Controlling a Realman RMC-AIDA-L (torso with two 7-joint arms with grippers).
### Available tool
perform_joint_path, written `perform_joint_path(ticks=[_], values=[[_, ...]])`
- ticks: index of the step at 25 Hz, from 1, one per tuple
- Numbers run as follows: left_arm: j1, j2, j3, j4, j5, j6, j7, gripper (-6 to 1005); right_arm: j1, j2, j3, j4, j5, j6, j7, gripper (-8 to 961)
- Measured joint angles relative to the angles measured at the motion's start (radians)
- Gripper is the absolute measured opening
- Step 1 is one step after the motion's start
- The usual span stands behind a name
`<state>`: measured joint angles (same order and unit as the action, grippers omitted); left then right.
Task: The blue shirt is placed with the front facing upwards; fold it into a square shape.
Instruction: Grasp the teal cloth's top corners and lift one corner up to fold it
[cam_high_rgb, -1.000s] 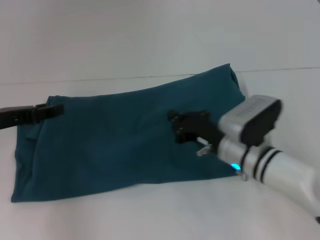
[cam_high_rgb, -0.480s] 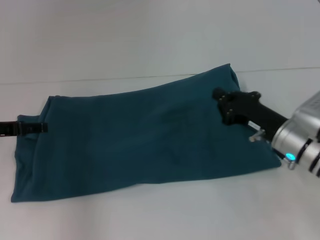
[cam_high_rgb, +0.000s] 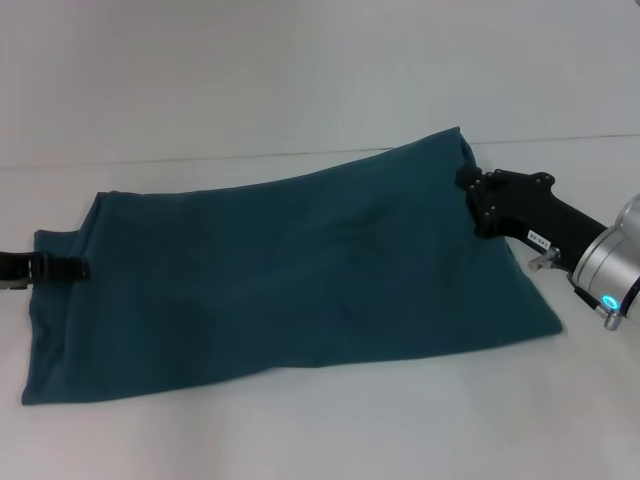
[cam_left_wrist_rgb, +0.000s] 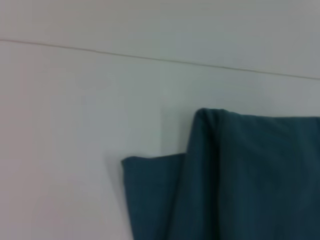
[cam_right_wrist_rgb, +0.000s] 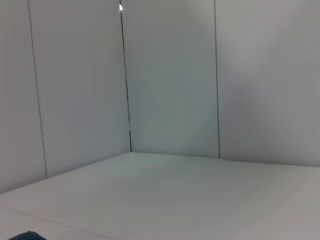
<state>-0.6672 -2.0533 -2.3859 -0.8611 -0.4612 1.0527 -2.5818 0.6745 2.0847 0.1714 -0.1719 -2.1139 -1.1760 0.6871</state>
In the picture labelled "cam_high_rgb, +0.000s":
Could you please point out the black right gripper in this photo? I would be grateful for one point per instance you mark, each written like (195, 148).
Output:
(530, 210)

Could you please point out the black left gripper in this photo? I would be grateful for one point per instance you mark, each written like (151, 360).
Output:
(12, 270)

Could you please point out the teal t-shirt with white print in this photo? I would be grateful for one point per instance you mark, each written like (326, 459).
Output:
(280, 280)

